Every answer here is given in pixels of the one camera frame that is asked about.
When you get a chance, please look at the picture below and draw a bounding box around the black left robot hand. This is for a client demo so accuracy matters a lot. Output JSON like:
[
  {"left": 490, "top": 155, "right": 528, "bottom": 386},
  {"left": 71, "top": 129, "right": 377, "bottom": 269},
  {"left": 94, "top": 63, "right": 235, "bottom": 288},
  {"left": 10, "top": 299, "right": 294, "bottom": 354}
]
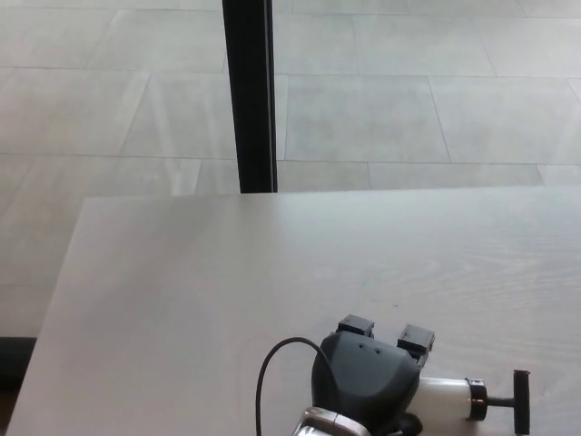
[{"left": 310, "top": 313, "right": 437, "bottom": 436}]

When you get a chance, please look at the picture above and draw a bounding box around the white air pump black handle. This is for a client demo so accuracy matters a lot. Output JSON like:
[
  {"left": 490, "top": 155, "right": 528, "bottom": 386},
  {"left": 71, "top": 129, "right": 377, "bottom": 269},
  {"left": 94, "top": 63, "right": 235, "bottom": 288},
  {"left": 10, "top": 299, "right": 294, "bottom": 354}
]
[{"left": 416, "top": 369, "right": 531, "bottom": 435}]

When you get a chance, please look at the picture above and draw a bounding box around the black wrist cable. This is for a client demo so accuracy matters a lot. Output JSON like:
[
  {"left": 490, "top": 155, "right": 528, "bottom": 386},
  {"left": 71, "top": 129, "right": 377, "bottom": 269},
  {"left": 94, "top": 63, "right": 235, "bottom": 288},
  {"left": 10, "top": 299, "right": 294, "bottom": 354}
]
[{"left": 257, "top": 336, "right": 338, "bottom": 436}]

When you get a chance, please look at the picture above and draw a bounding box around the black vertical metal post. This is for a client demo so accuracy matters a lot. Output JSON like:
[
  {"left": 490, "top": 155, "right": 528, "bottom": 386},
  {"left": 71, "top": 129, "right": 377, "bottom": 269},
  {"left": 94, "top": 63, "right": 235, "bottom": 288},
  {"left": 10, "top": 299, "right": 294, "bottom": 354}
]
[{"left": 221, "top": 0, "right": 279, "bottom": 194}]

